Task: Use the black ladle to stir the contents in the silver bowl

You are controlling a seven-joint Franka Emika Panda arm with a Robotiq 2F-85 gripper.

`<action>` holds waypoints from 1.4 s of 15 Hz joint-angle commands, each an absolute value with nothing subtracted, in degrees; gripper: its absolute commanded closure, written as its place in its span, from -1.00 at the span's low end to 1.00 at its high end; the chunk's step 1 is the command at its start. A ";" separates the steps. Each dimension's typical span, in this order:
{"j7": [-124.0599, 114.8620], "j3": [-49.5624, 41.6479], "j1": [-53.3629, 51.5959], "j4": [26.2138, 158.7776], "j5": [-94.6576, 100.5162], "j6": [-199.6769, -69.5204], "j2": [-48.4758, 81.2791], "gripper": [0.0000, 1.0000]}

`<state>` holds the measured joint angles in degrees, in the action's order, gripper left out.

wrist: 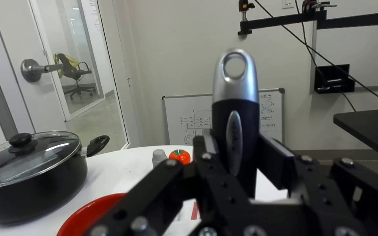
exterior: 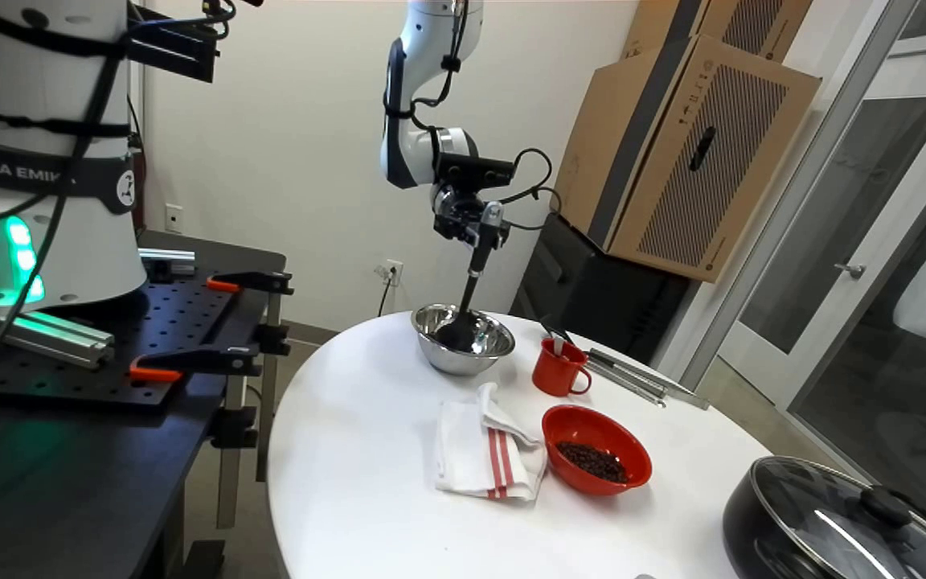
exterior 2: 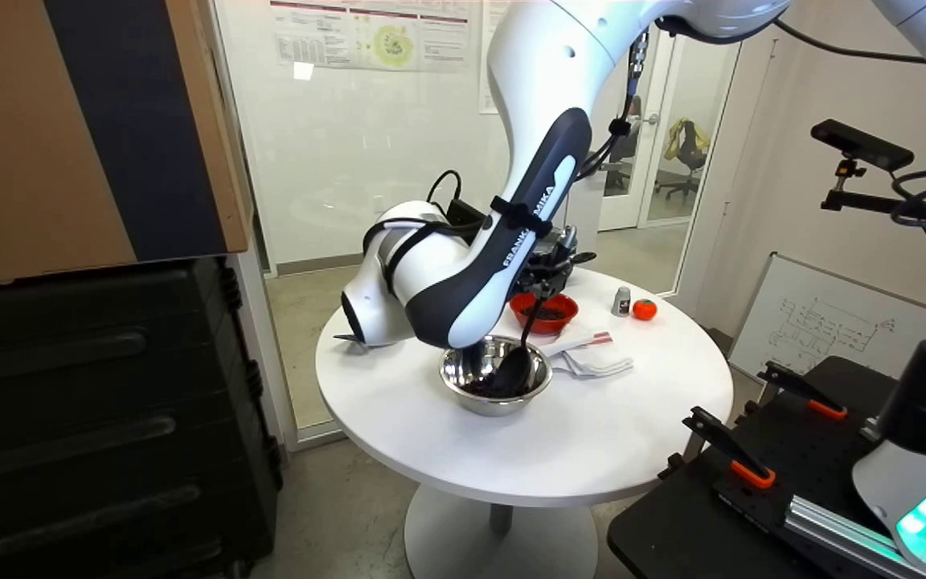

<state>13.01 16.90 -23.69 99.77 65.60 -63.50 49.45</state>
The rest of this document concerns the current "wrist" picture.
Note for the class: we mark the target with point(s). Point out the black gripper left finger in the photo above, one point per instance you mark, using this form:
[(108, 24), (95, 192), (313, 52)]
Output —
[(167, 197)]

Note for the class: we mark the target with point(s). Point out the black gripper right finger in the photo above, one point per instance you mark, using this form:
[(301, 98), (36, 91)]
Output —
[(338, 197)]

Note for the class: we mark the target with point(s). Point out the red bowl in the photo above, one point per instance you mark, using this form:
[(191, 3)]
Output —
[(92, 217)]

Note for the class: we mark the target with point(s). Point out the small grey shaker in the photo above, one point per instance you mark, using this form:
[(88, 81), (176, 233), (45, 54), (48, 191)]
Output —
[(159, 158)]

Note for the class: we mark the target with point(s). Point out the small orange round container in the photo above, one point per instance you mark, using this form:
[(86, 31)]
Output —
[(180, 158)]

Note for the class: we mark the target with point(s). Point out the black perforated robot platform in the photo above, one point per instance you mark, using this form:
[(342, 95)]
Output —
[(368, 127)]

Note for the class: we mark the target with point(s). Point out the whiteboard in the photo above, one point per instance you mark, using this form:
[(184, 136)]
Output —
[(189, 119)]

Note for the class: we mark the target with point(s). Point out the black cooking pot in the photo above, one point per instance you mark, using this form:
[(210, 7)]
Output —
[(32, 197)]

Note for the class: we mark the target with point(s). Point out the glass pot lid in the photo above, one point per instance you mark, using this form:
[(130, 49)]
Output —
[(36, 159)]

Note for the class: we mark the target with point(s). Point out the office chair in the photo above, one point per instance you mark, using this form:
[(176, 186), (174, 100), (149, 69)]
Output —
[(73, 73)]

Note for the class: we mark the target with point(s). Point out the black wall box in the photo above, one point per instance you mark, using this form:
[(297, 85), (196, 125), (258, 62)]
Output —
[(334, 79)]

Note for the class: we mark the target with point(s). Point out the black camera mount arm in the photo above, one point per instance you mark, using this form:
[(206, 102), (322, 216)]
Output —
[(285, 20)]

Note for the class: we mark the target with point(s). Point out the white wall plate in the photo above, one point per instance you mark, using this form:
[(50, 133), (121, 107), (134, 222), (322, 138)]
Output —
[(288, 3)]

